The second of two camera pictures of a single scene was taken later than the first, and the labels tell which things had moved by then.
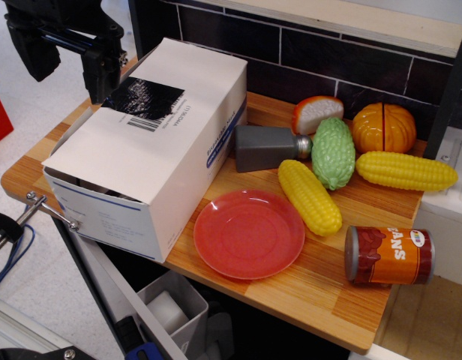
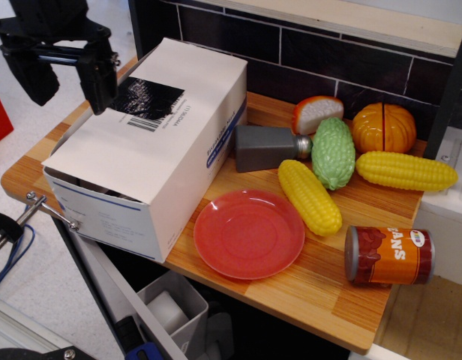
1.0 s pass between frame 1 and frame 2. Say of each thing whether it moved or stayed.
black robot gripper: moved
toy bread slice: stayed
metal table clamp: stayed
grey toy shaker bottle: stayed
